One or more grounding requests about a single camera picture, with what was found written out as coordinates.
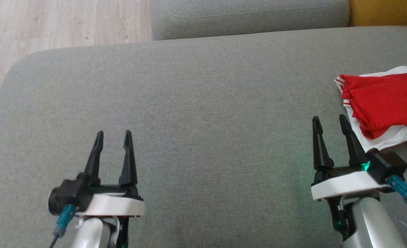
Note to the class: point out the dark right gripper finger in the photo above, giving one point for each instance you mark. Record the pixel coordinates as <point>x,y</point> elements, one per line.
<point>320,151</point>
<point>354,148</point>

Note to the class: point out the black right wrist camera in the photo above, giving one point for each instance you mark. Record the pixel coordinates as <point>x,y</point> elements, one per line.
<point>389,165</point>

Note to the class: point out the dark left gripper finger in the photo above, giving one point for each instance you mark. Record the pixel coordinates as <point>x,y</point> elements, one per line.
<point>94,165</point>
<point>128,168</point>

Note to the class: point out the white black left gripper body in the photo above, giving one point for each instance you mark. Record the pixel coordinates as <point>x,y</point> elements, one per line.
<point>117,205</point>

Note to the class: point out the yellow sofa with grey cushions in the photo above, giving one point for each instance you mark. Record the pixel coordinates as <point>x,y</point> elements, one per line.
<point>389,12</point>

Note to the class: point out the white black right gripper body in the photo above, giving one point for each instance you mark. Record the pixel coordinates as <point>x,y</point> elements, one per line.
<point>344,184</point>

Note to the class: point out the small grey sofa seat cushion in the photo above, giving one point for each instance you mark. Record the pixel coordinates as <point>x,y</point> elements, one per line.
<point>248,17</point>

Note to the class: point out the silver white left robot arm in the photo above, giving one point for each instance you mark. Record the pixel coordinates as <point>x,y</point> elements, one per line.
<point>88,234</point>

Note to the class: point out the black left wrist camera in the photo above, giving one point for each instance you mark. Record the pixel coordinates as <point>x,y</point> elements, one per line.
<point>69,194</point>

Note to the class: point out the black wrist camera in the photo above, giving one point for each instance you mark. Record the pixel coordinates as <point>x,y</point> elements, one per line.
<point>389,165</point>
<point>69,194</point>

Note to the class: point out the large grey sofa seat cushion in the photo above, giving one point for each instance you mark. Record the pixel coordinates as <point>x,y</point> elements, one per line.
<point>196,103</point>

